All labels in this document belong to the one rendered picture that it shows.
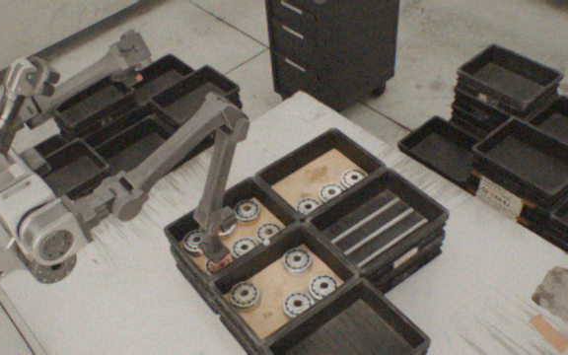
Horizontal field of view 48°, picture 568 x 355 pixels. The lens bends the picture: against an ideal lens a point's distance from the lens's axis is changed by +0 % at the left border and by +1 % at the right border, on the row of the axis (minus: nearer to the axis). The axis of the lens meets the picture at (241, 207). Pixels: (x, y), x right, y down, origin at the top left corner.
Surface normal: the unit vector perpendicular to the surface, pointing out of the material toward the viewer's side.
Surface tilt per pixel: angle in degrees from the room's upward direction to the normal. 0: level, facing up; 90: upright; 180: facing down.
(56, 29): 90
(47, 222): 0
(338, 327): 0
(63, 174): 0
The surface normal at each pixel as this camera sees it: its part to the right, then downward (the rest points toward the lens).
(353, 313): -0.12, -0.66
